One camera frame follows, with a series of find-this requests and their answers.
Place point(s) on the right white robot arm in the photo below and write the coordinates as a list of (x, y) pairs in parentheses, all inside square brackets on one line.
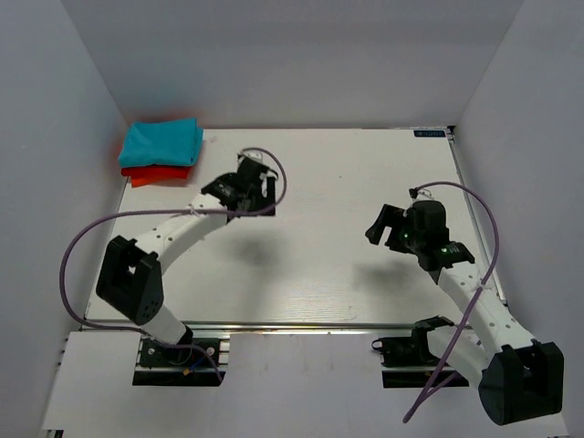
[(518, 378)]

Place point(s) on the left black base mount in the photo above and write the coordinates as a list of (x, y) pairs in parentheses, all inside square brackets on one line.
[(157, 366)]

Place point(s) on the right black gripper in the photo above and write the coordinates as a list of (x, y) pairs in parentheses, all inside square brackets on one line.
[(391, 216)]

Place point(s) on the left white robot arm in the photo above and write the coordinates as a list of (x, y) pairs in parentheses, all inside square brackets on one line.
[(130, 278)]

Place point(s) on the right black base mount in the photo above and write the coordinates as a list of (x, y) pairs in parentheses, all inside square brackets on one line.
[(407, 362)]

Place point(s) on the orange folded t-shirt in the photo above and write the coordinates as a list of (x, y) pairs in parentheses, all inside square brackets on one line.
[(151, 180)]

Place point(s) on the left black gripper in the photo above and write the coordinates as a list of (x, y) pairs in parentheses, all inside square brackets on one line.
[(263, 201)]

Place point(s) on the red folded t-shirt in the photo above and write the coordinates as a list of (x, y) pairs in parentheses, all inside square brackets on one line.
[(157, 172)]

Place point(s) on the teal t-shirt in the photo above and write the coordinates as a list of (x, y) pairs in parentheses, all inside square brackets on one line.
[(168, 143)]

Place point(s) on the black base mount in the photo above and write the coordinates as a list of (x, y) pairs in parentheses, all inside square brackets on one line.
[(157, 366), (407, 362)]

